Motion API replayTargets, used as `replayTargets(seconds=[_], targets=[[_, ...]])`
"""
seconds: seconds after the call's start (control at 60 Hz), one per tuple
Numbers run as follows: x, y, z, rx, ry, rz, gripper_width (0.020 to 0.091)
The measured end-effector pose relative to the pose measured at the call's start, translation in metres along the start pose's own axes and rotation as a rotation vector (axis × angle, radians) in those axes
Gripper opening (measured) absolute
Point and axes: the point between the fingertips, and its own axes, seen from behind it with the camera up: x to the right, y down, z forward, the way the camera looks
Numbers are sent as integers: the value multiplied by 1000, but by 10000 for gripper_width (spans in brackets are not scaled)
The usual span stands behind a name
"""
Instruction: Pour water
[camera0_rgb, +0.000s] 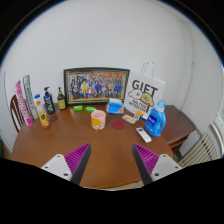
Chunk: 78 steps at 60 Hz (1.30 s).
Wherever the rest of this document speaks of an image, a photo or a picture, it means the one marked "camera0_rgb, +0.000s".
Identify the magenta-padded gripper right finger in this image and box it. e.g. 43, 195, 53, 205
131, 143, 184, 186

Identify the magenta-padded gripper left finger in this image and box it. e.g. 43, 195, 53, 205
40, 143, 92, 186

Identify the orange juice bottle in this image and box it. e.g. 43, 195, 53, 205
35, 100, 51, 130

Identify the white remote control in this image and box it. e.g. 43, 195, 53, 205
135, 126, 153, 144

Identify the white radiator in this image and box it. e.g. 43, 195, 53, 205
178, 132, 223, 168

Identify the dark wooden side table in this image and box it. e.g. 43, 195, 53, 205
161, 104, 197, 154

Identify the blue detergent bottle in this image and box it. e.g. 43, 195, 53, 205
143, 99, 167, 138

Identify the colourful puzzle cube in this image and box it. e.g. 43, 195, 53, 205
133, 110, 144, 122

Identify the pink mug with yellow spots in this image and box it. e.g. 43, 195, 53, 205
90, 109, 107, 131

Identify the dark blue pump bottle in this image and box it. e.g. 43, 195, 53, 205
43, 86, 56, 115

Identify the brown pump bottle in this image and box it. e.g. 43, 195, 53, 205
56, 87, 67, 111

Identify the pink shuttlecock tube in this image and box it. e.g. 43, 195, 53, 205
14, 79, 34, 128

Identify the white bottle with blue cap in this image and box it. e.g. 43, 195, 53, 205
33, 94, 43, 105

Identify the white and green shuttlecock tube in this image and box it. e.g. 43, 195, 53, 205
22, 74, 39, 121

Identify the blue tissue pack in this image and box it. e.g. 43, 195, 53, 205
106, 97, 125, 115

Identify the white paper gift bag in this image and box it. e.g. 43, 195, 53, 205
124, 61, 167, 120

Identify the framed group picture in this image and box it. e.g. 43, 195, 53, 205
63, 67, 131, 107

